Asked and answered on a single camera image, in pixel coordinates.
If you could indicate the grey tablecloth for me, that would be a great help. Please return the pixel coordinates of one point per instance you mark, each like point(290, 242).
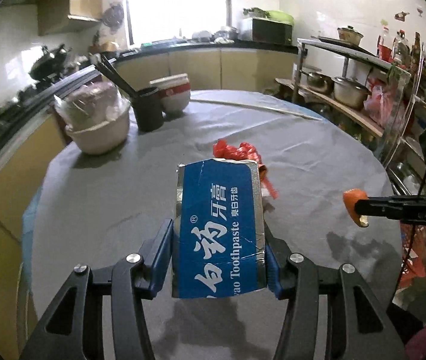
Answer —
point(97, 210)

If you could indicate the black wok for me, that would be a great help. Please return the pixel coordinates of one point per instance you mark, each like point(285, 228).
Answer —
point(52, 62)

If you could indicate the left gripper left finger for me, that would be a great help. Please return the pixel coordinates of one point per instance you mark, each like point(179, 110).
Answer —
point(71, 326)

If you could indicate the microwave oven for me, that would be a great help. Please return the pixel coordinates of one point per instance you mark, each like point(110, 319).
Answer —
point(265, 31)

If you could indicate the stacked red white bowls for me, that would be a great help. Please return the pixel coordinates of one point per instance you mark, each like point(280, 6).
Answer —
point(174, 92)

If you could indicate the black chopstick holder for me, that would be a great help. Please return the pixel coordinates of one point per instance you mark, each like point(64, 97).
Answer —
point(147, 109)

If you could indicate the metal storage shelf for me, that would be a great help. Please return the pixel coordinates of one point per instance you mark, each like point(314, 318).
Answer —
point(377, 100)

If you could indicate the blue toothpaste box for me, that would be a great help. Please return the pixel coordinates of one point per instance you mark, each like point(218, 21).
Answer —
point(219, 241)

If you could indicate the long white stick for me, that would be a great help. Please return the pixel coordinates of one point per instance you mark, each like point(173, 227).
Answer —
point(258, 108)

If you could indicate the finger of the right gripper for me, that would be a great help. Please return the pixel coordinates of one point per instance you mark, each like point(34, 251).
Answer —
point(404, 208)

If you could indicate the steel pot on shelf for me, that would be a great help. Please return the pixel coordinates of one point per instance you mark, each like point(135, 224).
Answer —
point(349, 92)

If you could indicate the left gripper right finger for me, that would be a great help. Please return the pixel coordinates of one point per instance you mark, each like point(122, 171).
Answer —
point(357, 325)

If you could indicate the red plastic bag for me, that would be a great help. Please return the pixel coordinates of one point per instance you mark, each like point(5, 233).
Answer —
point(245, 151)

